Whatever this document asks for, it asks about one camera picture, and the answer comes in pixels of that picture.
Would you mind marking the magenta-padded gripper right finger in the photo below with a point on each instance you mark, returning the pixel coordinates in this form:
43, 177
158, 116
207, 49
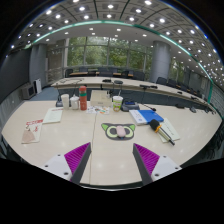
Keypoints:
146, 158

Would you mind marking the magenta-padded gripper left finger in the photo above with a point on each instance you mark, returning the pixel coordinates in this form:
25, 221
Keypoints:
77, 157

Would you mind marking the pink computer mouse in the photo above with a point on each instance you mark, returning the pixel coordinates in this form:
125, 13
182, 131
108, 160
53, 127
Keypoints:
121, 132

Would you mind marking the cat-shaped grey green mouse pad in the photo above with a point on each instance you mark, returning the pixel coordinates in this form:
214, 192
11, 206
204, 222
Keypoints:
109, 130

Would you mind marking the white printed paper sheet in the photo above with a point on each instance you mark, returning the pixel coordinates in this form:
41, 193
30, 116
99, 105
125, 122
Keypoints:
171, 131

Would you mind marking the blue and white book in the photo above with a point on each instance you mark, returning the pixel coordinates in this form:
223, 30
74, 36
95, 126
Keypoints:
148, 116

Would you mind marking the cream paper booklet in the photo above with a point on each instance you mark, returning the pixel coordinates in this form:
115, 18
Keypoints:
52, 115

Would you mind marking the red and white leaflet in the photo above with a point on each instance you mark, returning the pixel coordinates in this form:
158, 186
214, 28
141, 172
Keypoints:
32, 131

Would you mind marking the colourful sticker sheet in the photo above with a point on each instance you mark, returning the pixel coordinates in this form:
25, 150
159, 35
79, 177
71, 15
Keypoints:
98, 110

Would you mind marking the white lidded mug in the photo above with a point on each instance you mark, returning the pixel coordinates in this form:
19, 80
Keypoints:
74, 103

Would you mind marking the black conference microphone console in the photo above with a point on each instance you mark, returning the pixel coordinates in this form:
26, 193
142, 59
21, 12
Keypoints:
59, 103
130, 106

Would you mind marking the red bottle with green band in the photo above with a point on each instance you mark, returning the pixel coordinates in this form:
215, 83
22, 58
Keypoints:
83, 100

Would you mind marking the beige cardboard box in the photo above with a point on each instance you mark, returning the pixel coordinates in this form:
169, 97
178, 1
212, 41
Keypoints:
100, 99

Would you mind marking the green-printed paper cup with straw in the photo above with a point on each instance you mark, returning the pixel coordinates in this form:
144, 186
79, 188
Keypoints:
117, 103

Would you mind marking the dark office chairs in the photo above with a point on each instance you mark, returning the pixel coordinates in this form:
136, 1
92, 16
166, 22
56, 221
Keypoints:
161, 80

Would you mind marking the ceiling lights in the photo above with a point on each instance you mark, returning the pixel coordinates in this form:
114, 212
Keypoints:
110, 6

